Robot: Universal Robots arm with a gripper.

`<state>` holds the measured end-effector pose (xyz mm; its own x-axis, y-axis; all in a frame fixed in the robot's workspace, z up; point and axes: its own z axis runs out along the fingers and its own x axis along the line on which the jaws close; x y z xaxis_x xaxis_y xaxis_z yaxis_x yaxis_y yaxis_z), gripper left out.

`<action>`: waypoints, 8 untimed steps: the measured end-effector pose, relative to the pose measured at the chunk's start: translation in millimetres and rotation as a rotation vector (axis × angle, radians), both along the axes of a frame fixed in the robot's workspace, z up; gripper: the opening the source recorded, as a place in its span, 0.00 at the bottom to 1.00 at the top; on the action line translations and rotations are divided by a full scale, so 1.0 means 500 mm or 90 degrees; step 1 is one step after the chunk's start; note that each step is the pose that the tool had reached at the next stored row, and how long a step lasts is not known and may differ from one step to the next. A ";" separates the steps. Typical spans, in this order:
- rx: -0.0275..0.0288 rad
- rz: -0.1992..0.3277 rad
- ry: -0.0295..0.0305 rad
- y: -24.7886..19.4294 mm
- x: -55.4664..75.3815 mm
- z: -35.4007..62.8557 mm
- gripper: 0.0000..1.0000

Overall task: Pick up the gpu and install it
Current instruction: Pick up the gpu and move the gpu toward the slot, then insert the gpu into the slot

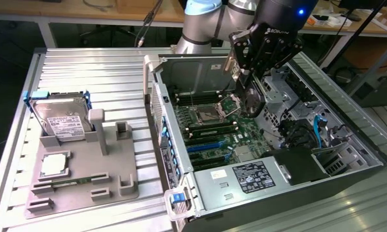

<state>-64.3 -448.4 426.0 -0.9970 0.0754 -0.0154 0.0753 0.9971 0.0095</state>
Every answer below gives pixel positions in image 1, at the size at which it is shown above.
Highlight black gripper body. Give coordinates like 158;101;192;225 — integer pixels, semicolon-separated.
247;0;319;44

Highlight graphics card with metal bracket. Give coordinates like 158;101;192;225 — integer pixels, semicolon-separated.
223;55;268;119

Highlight white plastic desk item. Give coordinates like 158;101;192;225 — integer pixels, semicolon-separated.
305;14;352;28

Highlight grey metal drive cage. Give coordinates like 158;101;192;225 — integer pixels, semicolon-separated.
257;65;313;145

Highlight metal socket cover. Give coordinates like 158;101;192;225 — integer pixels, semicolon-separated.
215;93;241;114

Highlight black monitor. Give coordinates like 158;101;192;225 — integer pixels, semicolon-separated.
337;0;387;10

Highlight black slanted stand pole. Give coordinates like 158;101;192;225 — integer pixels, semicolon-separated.
319;0;385;67

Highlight CPU socket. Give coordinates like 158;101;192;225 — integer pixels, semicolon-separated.
193;106;221;125

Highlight black RAM stick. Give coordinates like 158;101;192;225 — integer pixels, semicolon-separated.
188;127;237;140

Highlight green motherboard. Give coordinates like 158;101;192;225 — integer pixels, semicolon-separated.
172;91;277;171

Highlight black office chair base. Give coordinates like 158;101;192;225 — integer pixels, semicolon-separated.
78;24;145;48

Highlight blue expansion slot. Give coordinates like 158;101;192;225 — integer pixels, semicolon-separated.
186;142;223;153

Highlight silver chipset heat sink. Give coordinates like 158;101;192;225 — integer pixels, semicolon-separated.
233;146;261;162

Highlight black expansion slot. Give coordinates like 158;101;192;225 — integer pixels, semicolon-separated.
193;159;231;168
190;153;228;162

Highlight grey power supply unit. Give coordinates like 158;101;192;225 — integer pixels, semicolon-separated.
193;156;292;211

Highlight silver hard disk drive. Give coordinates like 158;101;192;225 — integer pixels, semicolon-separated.
32;98;93;143

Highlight open black PC case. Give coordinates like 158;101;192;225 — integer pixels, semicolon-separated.
142;52;387;232

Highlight blue disk caddy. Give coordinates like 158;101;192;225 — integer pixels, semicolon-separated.
21;89;93;136

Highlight silver CPU chip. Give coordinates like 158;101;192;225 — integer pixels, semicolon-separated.
40;154;68;176

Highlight green RAM stick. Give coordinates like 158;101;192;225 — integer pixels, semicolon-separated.
50;176;96;187

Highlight grey parts rack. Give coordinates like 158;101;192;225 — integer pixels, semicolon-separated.
24;108;141;220

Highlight wooden desk white frame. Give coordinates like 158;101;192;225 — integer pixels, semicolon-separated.
297;0;387;68
0;0;185;48

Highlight aluminium profile frame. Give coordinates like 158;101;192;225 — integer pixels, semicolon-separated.
348;41;387;97

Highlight black hanging cable with plug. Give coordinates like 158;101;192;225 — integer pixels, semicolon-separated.
134;0;164;48

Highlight blue disk wire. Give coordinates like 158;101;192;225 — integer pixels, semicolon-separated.
311;115;327;148

